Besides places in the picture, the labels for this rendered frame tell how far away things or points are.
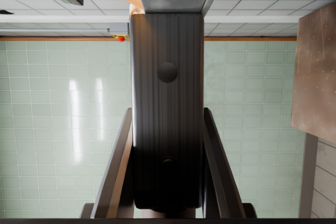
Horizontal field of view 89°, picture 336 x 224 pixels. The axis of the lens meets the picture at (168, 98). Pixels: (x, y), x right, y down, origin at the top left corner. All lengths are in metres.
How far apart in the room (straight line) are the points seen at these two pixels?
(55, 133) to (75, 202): 0.60
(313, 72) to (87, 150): 1.51
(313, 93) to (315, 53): 0.17
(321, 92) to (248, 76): 0.64
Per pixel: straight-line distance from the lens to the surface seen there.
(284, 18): 1.10
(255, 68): 1.48
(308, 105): 0.96
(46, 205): 1.96
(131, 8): 0.18
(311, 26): 1.00
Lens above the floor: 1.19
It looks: level
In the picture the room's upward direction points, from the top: 90 degrees counter-clockwise
